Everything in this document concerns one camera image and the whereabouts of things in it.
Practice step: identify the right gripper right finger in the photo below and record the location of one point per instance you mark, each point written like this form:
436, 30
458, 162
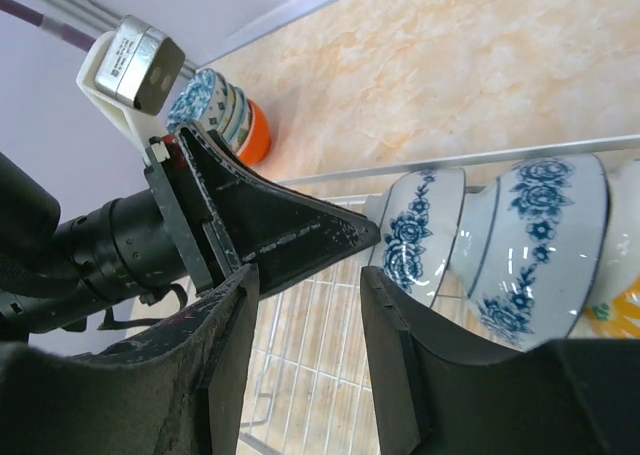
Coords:
440, 389

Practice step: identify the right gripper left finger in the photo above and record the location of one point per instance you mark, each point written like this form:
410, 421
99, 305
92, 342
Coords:
175, 388

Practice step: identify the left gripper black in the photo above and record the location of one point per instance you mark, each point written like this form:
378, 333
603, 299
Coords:
289, 236

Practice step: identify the white wire dish rack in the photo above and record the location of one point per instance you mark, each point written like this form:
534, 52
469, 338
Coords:
308, 388

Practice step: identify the blue white patterned bowl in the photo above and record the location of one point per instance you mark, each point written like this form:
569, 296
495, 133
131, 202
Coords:
528, 247

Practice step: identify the yellow floral bowl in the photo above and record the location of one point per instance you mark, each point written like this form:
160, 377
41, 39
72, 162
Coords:
612, 309

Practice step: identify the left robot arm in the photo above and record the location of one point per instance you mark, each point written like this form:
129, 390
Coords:
55, 274

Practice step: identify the orange bottom stacked bowl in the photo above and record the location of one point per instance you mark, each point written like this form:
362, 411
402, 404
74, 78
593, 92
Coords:
259, 140

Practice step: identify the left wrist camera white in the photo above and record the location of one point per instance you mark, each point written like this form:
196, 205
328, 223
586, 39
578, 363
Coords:
128, 75

